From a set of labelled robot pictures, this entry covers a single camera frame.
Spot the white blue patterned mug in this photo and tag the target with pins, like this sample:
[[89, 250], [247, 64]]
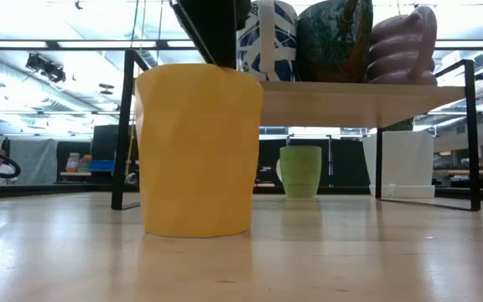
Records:
[[275, 42]]

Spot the purple ribbed mug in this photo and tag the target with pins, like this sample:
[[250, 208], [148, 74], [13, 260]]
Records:
[[401, 46]]

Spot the wooden shelf riser black legs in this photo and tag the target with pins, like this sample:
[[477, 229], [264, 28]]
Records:
[[350, 102]]

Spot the black ceiling mounted device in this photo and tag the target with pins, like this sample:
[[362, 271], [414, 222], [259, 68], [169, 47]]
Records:
[[46, 69]]

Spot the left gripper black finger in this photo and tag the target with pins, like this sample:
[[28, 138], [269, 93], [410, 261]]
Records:
[[220, 33]]

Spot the blue storage bin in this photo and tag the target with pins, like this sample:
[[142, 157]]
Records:
[[101, 165]]

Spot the dark teal glazed mug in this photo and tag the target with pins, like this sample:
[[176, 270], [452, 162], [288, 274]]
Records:
[[333, 42]]

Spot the black metal table frame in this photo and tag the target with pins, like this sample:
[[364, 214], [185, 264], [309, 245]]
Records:
[[57, 191]]

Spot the yellow-orange faceted mug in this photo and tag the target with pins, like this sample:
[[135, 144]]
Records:
[[199, 151]]

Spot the green mug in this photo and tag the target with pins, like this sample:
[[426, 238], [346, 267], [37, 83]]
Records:
[[302, 172]]

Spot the white hexagonal planter pot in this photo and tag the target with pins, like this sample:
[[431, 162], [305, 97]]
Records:
[[405, 163]]

